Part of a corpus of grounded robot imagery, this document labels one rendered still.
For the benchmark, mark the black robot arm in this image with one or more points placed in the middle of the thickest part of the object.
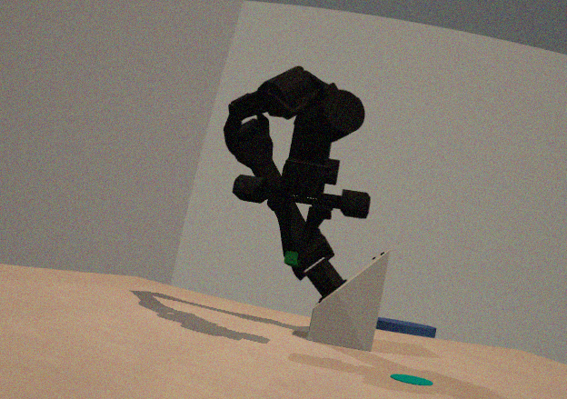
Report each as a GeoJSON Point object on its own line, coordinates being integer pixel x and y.
{"type": "Point", "coordinates": [324, 114]}

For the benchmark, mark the cyan circle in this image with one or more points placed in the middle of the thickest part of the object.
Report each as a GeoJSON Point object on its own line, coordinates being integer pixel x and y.
{"type": "Point", "coordinates": [410, 379]}

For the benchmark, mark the green post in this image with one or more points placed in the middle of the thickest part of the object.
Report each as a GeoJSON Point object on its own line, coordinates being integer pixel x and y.
{"type": "Point", "coordinates": [291, 258]}

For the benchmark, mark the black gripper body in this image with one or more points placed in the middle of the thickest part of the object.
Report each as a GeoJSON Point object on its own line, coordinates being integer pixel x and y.
{"type": "Point", "coordinates": [255, 189]}

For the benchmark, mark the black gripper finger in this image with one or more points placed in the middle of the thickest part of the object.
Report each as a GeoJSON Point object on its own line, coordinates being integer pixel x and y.
{"type": "Point", "coordinates": [314, 219]}
{"type": "Point", "coordinates": [284, 216]}

